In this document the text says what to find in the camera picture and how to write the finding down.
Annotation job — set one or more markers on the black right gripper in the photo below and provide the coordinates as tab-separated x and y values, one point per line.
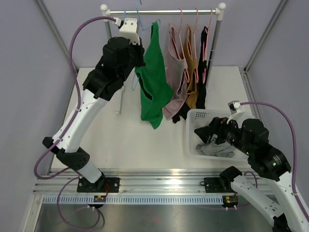
205	133

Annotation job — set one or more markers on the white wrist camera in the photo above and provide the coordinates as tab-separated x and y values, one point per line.
128	28
238	112

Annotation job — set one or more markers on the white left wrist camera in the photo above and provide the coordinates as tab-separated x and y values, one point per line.
128	28

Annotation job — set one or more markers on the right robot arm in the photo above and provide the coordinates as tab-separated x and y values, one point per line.
287	214

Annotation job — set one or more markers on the green tank top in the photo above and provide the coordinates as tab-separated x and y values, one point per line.
155	93

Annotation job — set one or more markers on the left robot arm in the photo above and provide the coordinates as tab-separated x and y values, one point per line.
119	57

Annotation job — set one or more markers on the black tank top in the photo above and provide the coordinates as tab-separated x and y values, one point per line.
201	87

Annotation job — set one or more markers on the mustard brown tank top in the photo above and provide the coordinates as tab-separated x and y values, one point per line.
192	65

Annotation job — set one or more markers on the white slotted cable duct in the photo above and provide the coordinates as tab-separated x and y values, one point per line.
135	199

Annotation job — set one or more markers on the right aluminium frame post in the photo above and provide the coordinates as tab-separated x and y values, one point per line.
272	22

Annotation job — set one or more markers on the aluminium frame post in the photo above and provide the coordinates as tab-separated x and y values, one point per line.
272	22
49	20

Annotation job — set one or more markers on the left aluminium frame post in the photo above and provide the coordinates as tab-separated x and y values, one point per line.
49	20

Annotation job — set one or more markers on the white plastic laundry basket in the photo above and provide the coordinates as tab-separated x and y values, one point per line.
197	118

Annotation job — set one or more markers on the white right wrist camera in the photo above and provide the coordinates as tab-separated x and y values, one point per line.
238	112

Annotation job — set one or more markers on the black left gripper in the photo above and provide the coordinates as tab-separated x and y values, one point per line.
140	50

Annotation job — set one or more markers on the grey tank top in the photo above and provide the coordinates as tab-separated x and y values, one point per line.
224	150

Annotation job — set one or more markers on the pink hanger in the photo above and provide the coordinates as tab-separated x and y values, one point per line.
205	50
179	32
195	47

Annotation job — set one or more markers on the pink tank top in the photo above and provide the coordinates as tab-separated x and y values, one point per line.
176	66

